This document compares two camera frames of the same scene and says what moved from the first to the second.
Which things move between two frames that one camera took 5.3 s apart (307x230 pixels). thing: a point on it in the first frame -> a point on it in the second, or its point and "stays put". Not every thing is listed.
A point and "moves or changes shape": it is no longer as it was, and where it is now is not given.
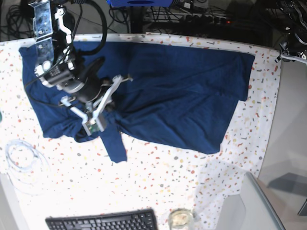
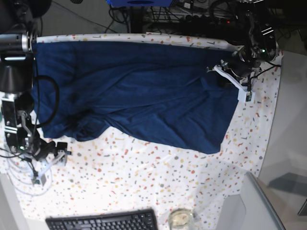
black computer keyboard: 139,219 stays put
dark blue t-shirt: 179,97 moves or changes shape
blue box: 141,3 stays put
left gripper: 86,82 -> 41,149
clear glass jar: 180,218 stays put
